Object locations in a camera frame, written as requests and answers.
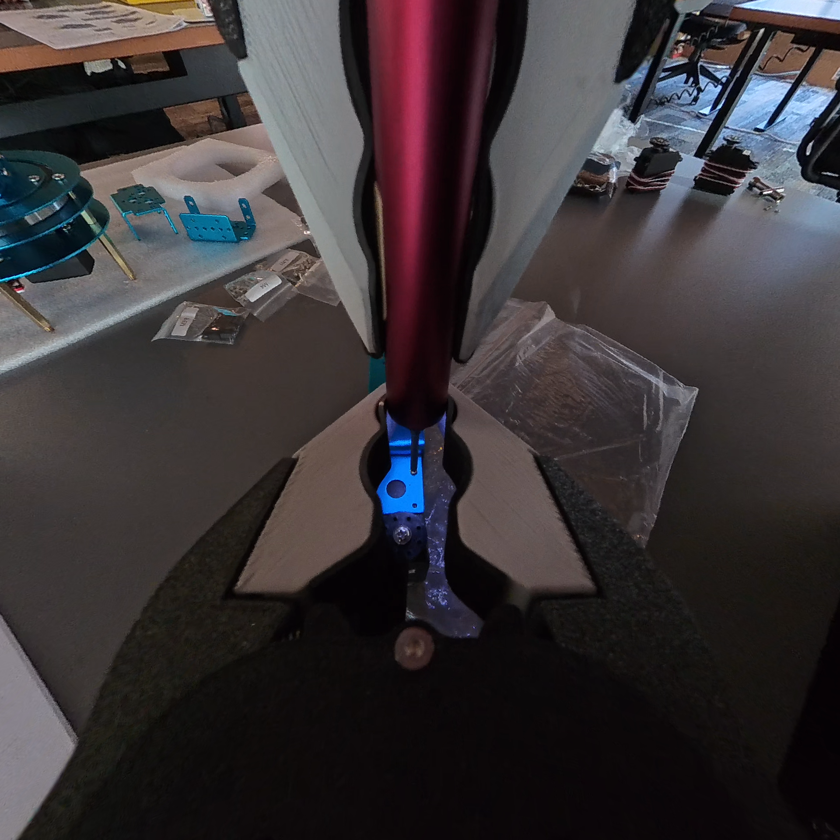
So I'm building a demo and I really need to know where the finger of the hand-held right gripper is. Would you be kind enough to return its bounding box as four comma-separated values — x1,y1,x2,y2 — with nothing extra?
236,0,388,358
455,0,636,364

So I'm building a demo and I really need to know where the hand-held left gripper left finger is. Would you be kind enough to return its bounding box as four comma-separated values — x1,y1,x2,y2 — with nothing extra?
233,384,395,598

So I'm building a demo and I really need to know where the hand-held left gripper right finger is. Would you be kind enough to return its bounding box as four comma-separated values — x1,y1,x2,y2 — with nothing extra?
440,384,598,608

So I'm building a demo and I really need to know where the blue metal U bracket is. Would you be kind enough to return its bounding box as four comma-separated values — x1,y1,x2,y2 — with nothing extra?
367,354,457,526

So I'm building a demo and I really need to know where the black servo motor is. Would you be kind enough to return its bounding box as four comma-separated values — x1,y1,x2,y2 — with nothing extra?
384,512,432,580

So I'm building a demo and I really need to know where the red metal tube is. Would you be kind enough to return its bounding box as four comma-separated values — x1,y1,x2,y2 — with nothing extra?
366,0,500,475

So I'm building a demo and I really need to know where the bagged dark servo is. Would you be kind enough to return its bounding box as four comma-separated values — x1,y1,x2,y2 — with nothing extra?
570,152,621,196

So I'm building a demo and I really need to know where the black swivel chair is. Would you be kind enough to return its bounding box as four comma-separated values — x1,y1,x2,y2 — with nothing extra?
656,13,732,116

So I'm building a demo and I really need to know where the white foam block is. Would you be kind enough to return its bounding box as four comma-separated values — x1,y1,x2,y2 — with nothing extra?
131,138,284,202

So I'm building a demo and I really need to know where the clear plastic bag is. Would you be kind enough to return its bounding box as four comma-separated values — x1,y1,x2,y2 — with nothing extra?
403,298,700,641

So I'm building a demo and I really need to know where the small bag of silver screws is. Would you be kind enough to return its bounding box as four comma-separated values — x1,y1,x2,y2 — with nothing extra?
224,269,303,321
272,249,342,307

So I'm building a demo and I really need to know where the wooden table with black legs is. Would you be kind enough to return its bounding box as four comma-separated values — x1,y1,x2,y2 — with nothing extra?
682,0,840,158

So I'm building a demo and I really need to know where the black armchair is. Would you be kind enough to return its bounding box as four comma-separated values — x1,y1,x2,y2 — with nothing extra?
796,85,840,201

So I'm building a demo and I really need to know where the small bag of black screws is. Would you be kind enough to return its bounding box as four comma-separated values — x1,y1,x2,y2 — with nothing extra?
152,302,252,345

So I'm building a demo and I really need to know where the brass standoff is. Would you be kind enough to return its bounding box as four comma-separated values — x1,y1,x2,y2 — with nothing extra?
0,282,55,333
98,233,137,281

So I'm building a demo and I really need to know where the printed paper sheet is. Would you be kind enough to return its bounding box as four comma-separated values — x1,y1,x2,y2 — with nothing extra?
0,0,189,51

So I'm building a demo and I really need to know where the white foam sheet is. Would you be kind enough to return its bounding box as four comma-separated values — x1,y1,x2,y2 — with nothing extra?
0,123,342,376

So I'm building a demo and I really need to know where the teal round rotating base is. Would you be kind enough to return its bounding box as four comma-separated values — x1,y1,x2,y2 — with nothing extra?
0,151,112,290

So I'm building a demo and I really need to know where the white instruction sheet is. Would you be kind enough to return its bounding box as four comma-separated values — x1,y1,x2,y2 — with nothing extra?
0,617,76,840

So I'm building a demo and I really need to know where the black servo with wound cable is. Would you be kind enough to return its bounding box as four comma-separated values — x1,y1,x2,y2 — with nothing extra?
623,136,683,194
693,134,760,196

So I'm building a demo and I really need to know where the blue perforated U bracket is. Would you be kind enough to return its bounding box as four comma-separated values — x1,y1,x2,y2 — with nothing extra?
178,196,258,244

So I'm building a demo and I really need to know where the blue flat perforated bracket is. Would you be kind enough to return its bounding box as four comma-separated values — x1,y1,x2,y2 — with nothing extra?
110,185,179,242

